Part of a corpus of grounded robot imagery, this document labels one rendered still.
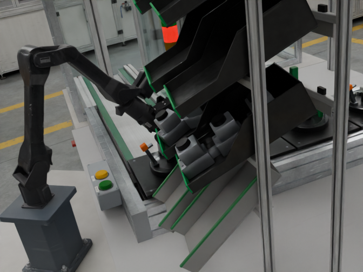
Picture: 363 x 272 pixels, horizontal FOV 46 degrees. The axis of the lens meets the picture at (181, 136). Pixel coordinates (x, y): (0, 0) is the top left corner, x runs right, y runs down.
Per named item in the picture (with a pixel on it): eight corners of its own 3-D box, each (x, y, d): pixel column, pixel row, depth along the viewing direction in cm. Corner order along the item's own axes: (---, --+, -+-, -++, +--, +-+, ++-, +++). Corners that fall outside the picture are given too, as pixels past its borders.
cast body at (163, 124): (170, 147, 97) (153, 124, 94) (163, 142, 101) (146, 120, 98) (197, 123, 99) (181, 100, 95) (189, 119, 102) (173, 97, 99)
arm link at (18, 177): (27, 194, 103) (19, 171, 100) (13, 181, 110) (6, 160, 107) (52, 181, 107) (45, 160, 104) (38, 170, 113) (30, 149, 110)
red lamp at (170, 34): (167, 43, 135) (164, 28, 133) (162, 40, 140) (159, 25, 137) (181, 40, 137) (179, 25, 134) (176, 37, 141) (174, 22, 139)
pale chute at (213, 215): (196, 274, 90) (179, 267, 88) (185, 235, 101) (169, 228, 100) (282, 176, 83) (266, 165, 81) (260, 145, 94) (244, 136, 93)
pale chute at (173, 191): (173, 233, 102) (158, 226, 101) (165, 202, 114) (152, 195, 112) (246, 145, 95) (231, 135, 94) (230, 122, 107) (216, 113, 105)
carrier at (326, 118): (297, 153, 134) (296, 117, 129) (259, 125, 155) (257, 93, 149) (360, 132, 140) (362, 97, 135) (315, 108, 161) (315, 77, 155)
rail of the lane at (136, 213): (138, 243, 120) (130, 212, 115) (89, 128, 196) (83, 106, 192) (156, 237, 122) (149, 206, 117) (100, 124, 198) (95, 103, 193)
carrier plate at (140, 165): (147, 202, 122) (146, 196, 121) (128, 165, 142) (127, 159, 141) (223, 177, 128) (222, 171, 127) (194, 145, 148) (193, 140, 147)
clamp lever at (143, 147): (153, 165, 131) (140, 148, 127) (151, 162, 132) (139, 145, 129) (162, 158, 131) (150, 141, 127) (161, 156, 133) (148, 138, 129)
